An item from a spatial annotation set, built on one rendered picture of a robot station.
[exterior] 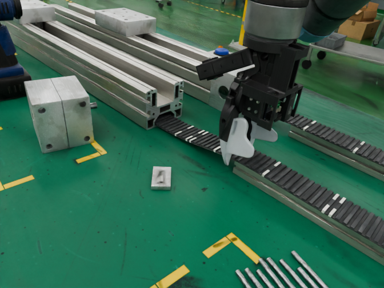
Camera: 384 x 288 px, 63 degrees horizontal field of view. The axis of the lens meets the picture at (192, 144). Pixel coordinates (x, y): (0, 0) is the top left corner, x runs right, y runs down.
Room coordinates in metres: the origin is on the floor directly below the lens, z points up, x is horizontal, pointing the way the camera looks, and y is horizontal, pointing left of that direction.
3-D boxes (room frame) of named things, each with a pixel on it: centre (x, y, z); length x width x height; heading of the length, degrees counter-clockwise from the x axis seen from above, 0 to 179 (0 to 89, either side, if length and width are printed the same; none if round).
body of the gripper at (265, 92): (0.44, -0.10, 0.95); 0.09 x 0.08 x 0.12; 49
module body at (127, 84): (0.84, 0.36, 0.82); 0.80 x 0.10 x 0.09; 49
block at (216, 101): (0.70, -0.11, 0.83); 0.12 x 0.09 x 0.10; 139
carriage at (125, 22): (0.99, 0.24, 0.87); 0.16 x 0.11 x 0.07; 49
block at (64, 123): (0.51, 0.24, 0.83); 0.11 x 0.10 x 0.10; 123
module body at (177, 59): (0.99, 0.24, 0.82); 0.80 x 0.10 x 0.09; 49
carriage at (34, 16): (1.01, 0.55, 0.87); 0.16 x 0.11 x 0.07; 49
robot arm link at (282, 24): (0.44, -0.09, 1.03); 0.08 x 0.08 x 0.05
